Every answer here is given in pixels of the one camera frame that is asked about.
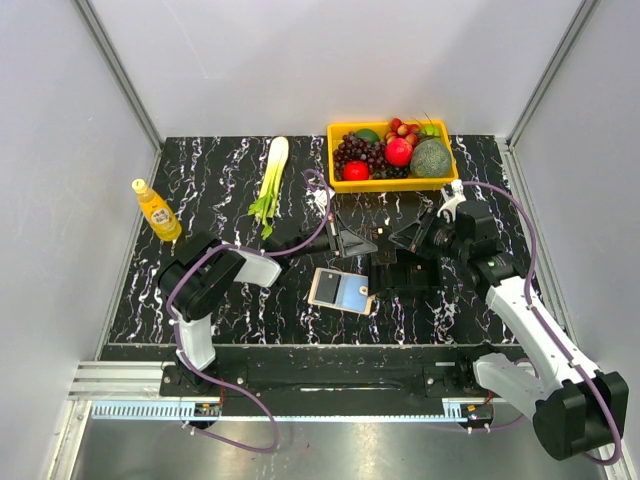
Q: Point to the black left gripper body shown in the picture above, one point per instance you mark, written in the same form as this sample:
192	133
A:
333	229

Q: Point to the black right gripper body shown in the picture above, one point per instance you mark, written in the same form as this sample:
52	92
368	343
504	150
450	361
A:
429	238

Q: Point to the black VIP credit card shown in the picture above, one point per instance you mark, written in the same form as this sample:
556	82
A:
386	249

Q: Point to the black plastic card box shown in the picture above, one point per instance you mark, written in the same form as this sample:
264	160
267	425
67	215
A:
406	278

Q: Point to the beige leather card holder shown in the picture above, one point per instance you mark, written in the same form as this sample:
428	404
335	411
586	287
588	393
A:
353	294

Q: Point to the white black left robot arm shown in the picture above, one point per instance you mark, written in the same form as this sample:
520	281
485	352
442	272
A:
196	280

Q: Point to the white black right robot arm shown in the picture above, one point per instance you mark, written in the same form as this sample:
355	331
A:
573	406

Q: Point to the dark blue grape bunch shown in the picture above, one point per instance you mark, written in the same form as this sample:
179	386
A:
391	173

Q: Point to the green white leek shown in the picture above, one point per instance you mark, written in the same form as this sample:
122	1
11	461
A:
265	206

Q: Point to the green netted melon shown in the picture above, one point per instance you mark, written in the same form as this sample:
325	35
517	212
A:
430	159

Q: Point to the red purple grape bunch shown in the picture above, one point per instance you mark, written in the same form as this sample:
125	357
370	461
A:
351	148

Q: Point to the large red apple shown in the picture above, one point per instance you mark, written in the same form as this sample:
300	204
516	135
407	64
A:
398	152

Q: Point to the yellow plastic fruit bin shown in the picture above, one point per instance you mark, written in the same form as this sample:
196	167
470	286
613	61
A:
336	131

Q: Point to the dark green avocado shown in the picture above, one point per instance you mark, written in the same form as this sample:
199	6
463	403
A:
367	135

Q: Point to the red cherry cluster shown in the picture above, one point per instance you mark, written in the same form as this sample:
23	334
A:
402	130

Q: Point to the bright green apple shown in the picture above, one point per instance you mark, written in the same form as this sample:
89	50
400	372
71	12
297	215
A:
429	131

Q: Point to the yellow juice bottle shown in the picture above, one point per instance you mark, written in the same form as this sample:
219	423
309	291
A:
157	212

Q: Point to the black metal base plate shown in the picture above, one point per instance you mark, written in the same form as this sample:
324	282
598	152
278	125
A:
329	362

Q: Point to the white slotted cable duct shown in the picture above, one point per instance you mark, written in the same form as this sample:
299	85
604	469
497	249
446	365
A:
444	411

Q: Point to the aluminium frame rail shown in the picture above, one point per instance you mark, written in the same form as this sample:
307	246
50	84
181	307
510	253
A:
148	380

